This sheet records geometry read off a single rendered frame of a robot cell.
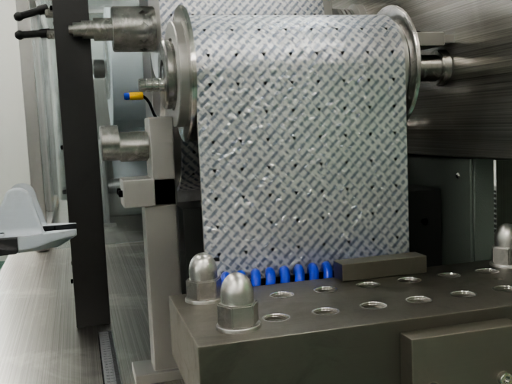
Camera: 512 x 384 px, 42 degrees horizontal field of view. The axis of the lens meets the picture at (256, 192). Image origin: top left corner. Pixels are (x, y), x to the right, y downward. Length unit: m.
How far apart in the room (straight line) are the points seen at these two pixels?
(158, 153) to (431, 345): 0.37
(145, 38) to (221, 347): 0.57
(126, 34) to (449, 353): 0.62
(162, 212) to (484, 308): 0.37
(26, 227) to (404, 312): 0.35
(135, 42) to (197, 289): 0.46
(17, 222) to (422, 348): 0.37
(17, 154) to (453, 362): 5.83
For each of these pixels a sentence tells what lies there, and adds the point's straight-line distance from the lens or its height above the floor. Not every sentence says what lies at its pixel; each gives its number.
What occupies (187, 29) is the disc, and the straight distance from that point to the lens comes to 0.69.
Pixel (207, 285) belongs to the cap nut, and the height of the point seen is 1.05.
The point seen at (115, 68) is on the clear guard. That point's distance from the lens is 1.72.
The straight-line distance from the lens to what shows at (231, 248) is 0.70.
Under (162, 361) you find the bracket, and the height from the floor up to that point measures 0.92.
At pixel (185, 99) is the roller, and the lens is 0.70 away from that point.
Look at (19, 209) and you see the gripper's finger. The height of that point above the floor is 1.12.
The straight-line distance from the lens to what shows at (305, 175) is 0.72.
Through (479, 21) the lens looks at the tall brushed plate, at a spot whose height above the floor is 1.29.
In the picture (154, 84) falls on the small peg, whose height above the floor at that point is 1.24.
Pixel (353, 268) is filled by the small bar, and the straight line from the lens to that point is 0.68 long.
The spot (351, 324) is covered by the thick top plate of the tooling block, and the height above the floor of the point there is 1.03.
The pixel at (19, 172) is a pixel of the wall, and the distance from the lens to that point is 6.27.
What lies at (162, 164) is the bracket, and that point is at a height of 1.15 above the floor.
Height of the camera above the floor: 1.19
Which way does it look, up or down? 6 degrees down
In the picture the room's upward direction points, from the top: 3 degrees counter-clockwise
